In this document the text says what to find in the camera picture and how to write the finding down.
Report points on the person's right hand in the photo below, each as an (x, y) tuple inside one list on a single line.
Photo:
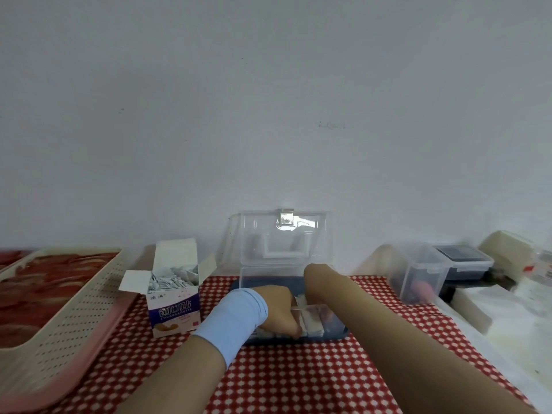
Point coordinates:
[(323, 284)]

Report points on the beige round object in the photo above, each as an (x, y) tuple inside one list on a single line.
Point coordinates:
[(509, 250)]

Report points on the pink plastic tray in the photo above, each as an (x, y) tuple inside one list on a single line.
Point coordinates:
[(99, 340)]

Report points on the black flat object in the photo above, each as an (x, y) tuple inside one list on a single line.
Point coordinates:
[(461, 254)]

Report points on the person's right forearm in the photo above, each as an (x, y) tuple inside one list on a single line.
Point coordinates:
[(409, 353)]

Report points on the clear plastic container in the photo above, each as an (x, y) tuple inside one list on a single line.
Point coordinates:
[(414, 271)]

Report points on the blue white cardboard box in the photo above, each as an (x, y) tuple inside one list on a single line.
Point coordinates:
[(172, 314)]

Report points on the cream perforated plastic basket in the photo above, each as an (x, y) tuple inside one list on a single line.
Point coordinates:
[(64, 323)]

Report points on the person's left forearm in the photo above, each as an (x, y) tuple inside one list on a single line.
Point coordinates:
[(172, 379)]

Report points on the red white checked tablecloth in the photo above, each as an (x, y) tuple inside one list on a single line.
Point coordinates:
[(302, 375)]

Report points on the person's left hand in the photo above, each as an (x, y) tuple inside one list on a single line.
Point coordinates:
[(278, 310)]

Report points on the pile of bandage strips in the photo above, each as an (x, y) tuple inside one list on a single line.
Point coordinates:
[(168, 280)]

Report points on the clear storage box blue base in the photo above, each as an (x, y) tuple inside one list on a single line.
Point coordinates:
[(267, 282)]

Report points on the clear container red label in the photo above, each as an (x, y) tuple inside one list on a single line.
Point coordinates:
[(541, 267)]

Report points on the pile of red packets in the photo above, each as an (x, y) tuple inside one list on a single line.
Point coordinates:
[(43, 297), (10, 257)]

